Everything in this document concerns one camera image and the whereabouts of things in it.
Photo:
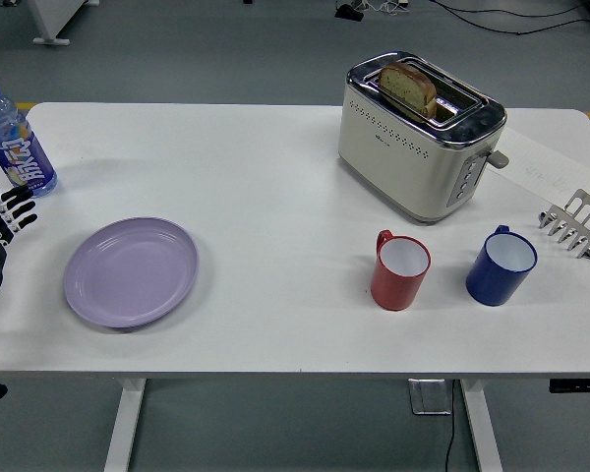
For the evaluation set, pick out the blue-label drink bottle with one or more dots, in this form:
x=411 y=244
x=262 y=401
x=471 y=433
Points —
x=22 y=157

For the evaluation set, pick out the red mug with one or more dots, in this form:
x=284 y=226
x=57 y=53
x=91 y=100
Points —
x=393 y=290

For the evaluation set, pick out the metal toast rack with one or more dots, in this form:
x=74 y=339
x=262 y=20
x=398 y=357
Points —
x=577 y=221

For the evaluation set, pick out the bread slice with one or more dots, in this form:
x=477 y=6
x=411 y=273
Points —
x=403 y=83

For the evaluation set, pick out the purple plate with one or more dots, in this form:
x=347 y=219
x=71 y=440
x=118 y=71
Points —
x=130 y=273

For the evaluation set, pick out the black table control panel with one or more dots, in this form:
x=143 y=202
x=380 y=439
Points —
x=577 y=386

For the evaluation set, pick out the black floor device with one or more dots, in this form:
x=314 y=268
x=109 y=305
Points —
x=349 y=12

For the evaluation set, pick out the white background desk leg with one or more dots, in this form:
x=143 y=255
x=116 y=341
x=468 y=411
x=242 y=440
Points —
x=46 y=22

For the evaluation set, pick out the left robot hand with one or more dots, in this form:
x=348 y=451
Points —
x=0 y=246

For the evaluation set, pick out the metal bracket under table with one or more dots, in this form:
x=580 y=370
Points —
x=429 y=395

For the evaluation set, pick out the white paper sheet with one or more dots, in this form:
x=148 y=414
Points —
x=546 y=162

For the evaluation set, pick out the blue mug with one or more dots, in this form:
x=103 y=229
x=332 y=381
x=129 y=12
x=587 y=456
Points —
x=491 y=285

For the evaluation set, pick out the cream and chrome toaster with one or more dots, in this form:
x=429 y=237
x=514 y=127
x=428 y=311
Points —
x=398 y=167

